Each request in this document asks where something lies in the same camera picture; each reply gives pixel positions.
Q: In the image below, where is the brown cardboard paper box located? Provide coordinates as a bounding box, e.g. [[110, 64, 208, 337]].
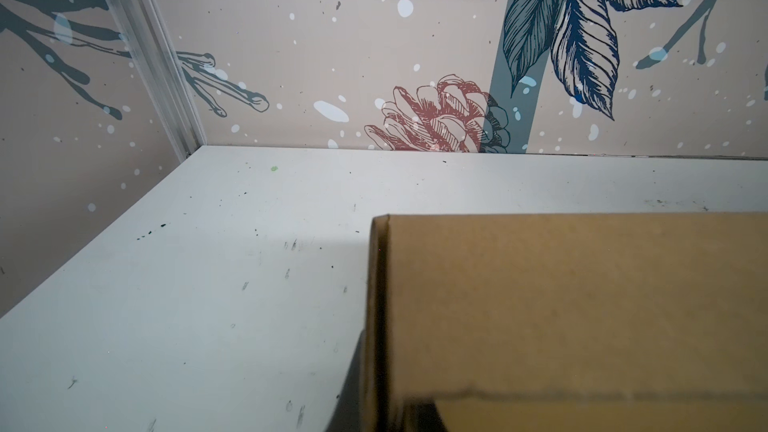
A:
[[328, 212, 767, 431]]

